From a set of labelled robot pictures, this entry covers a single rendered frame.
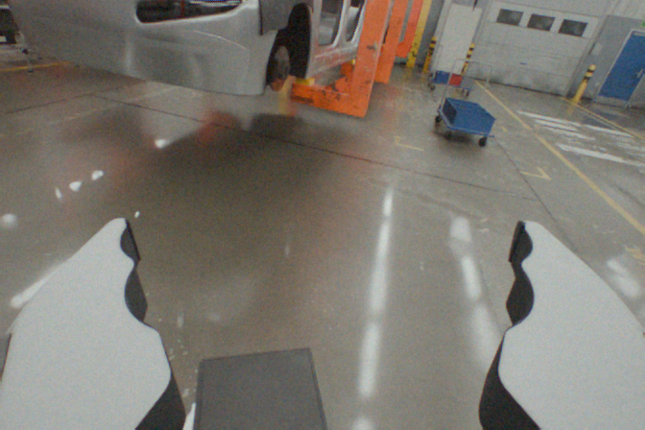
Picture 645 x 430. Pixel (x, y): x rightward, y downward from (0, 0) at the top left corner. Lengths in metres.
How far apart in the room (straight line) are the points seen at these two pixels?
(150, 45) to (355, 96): 1.60
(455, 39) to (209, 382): 10.32
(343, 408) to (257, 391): 0.49
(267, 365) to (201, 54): 1.56
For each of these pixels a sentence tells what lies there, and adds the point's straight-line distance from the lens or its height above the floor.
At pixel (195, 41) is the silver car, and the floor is 1.04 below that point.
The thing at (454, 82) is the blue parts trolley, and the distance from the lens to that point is 8.51.
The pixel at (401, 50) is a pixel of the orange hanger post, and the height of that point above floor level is 0.67.
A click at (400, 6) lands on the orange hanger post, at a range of 4.77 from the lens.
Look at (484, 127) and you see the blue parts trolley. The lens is 4.83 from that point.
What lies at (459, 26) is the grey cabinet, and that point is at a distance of 10.74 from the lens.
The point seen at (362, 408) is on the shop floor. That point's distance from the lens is 1.52.
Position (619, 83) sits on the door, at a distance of 13.92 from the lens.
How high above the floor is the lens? 1.30
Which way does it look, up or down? 28 degrees down
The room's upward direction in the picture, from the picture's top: 10 degrees clockwise
